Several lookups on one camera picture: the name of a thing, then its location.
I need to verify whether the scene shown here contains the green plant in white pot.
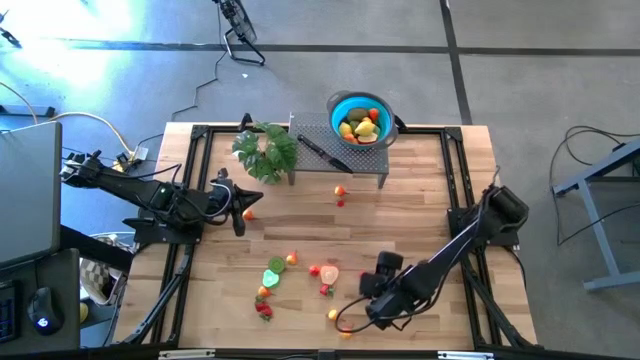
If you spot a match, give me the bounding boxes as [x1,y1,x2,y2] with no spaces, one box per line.
[231,122,300,186]

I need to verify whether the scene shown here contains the black kitchen knife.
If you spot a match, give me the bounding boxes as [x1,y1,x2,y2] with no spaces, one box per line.
[297,133,355,175]

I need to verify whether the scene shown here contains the checkered bag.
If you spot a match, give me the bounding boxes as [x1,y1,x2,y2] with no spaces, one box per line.
[79,257,129,306]

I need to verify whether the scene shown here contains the blue grey collapsible colander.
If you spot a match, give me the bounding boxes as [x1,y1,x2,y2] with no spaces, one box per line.
[326,90,400,152]

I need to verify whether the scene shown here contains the black desk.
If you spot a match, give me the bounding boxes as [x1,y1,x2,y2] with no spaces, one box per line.
[0,224,135,351]

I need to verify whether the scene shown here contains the grey perforated metal shelf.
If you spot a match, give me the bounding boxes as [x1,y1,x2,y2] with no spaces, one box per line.
[288,111,391,190]

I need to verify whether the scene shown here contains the black stand foot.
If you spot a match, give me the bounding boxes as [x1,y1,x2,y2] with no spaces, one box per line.
[0,27,24,50]

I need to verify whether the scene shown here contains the black fan cable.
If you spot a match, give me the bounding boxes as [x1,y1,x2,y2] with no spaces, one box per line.
[171,49,226,123]

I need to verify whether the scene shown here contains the yellow cable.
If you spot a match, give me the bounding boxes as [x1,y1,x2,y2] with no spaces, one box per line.
[0,79,136,184]

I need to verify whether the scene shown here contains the black computer mouse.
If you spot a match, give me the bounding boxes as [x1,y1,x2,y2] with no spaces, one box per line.
[27,287,65,335]

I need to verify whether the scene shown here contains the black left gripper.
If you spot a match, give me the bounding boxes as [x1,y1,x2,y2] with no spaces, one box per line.
[208,168,265,238]

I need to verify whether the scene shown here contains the black keyboard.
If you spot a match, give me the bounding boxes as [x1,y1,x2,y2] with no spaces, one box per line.
[0,282,22,346]

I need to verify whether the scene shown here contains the grey metal table frame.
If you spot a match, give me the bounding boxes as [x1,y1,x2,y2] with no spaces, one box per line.
[552,138,640,294]

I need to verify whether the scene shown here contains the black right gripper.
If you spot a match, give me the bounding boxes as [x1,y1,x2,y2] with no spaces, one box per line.
[359,251,404,331]

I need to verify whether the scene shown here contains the silver bracket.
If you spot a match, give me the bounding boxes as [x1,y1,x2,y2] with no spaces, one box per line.
[158,349,217,360]
[437,350,496,360]

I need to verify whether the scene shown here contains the black floor fan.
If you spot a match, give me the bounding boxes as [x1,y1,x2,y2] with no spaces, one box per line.
[212,0,267,67]

